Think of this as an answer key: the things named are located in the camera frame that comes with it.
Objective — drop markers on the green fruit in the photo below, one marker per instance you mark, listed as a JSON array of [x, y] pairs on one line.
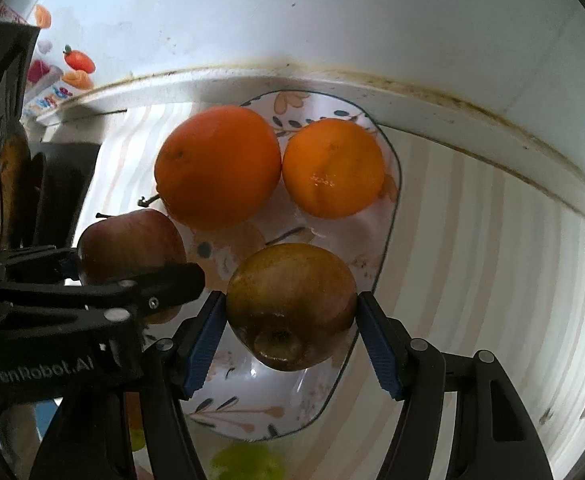
[[247, 462]]

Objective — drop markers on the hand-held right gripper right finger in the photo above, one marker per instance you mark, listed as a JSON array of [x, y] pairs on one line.
[[380, 352]]

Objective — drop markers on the floral white plate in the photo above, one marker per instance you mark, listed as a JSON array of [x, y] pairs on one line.
[[272, 390]]

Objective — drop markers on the fruit print package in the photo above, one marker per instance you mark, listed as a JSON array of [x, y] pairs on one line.
[[52, 95]]

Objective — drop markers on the red apple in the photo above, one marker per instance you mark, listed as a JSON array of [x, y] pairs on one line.
[[130, 252]]

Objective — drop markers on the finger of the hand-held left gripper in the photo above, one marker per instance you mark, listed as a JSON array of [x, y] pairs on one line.
[[162, 287], [27, 262]]

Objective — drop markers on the large orange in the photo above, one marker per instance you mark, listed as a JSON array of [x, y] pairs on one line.
[[217, 167]]

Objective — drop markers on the brownish green apple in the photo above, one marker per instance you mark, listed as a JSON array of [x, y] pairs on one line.
[[291, 305]]

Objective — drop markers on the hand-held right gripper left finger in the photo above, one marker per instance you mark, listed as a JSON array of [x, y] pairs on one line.
[[203, 352]]

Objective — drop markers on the small orange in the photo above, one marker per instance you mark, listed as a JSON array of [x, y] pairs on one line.
[[333, 167]]

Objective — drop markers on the striped tablecloth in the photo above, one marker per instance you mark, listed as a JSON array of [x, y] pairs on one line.
[[472, 270]]

